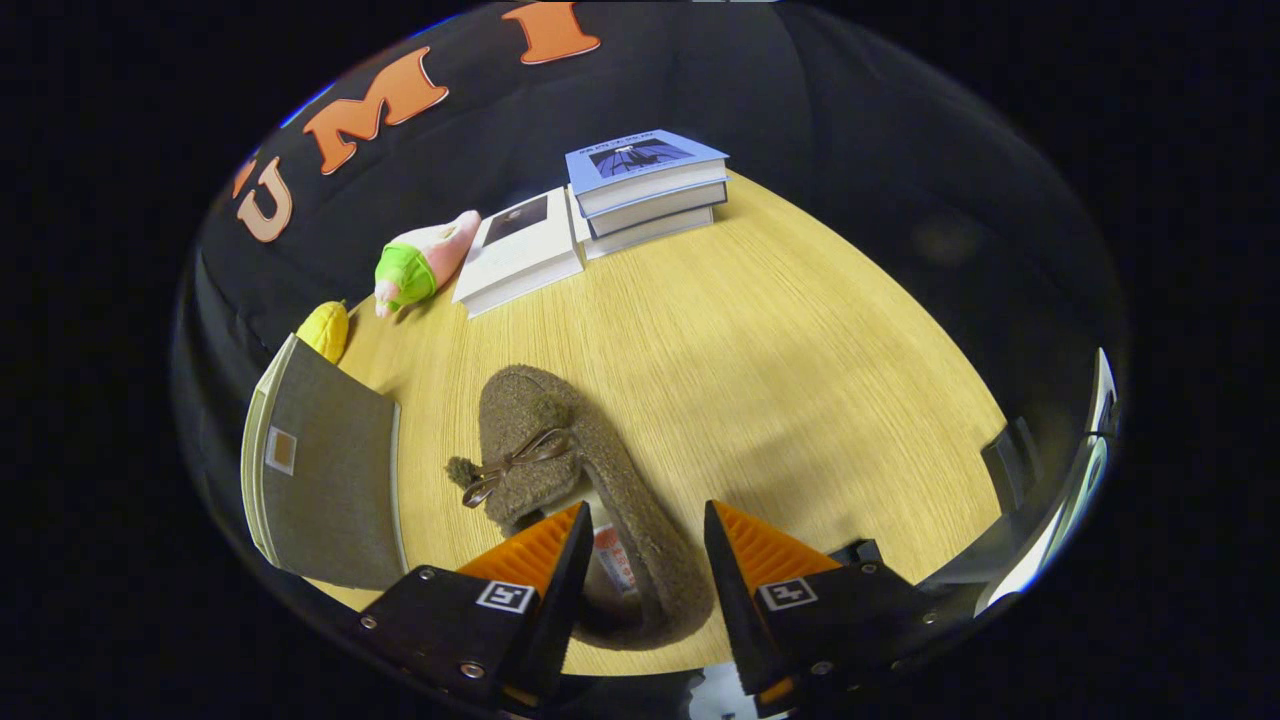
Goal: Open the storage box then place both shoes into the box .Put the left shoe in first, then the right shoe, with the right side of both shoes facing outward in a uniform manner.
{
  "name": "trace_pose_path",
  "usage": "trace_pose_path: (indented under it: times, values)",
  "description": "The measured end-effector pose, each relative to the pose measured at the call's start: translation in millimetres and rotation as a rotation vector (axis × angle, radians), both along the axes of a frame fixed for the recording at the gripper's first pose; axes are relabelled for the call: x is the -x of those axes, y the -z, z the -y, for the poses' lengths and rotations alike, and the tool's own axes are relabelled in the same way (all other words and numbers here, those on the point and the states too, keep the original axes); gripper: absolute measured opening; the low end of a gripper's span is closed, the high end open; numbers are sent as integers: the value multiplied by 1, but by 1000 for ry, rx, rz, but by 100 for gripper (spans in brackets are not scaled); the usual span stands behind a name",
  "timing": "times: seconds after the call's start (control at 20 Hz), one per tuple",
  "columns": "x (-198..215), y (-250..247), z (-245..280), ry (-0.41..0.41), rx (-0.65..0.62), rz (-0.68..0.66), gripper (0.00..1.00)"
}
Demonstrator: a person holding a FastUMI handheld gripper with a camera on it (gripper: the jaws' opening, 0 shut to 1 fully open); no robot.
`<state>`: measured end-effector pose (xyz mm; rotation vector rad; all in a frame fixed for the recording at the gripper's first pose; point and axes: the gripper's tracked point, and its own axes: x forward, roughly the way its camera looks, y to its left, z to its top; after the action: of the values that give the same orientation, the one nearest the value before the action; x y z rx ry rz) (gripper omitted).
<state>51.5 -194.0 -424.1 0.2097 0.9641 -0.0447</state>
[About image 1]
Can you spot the blue cover book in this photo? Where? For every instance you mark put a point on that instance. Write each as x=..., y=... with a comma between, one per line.
x=640, y=155

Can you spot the white book with dark photo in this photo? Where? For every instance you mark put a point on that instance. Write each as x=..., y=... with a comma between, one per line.
x=520, y=255

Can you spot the yellow plush toy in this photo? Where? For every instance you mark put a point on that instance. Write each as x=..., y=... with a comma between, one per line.
x=325, y=330

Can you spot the green and pink plush toy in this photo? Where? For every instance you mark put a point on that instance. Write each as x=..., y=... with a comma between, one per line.
x=410, y=270

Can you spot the grey book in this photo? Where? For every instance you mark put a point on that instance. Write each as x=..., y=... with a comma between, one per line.
x=660, y=210

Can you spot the grey fabric storage box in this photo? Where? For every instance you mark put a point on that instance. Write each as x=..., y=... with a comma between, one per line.
x=330, y=480

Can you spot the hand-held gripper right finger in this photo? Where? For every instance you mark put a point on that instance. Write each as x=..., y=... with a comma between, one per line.
x=735, y=610

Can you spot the white flat panel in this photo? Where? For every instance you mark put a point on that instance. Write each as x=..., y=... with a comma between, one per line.
x=1050, y=540

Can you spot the black stand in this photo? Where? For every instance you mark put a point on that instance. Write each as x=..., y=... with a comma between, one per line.
x=1010, y=465

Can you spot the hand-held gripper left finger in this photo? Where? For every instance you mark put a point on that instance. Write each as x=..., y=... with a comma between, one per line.
x=565, y=610

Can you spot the brown fuzzy shoe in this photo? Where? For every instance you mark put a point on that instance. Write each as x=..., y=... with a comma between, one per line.
x=520, y=410

